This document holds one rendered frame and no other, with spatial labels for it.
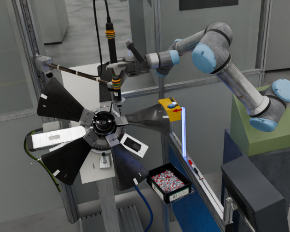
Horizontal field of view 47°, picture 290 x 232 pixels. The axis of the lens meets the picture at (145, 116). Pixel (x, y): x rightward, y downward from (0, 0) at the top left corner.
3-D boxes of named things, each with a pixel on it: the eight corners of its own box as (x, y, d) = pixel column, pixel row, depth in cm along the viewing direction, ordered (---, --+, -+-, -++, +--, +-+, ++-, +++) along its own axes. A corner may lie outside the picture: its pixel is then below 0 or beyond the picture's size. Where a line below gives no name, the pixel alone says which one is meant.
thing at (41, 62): (35, 70, 206) (32, 57, 202) (45, 66, 211) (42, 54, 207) (45, 73, 200) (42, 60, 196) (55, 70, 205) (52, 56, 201)
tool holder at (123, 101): (106, 102, 172) (103, 84, 167) (116, 96, 176) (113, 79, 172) (118, 106, 167) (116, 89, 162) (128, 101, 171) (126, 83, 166)
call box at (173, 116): (159, 113, 225) (158, 99, 219) (173, 110, 227) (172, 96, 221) (166, 124, 211) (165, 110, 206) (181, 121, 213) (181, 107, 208)
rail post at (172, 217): (169, 218, 271) (165, 137, 232) (174, 217, 271) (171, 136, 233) (171, 222, 267) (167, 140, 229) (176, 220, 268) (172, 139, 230)
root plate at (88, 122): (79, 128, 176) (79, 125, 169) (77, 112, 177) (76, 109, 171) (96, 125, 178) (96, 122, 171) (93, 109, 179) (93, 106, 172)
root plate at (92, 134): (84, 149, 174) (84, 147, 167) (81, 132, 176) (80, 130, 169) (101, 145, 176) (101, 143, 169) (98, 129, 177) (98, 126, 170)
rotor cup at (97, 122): (92, 142, 177) (92, 138, 165) (87, 116, 180) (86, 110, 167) (118, 136, 180) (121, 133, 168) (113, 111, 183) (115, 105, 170)
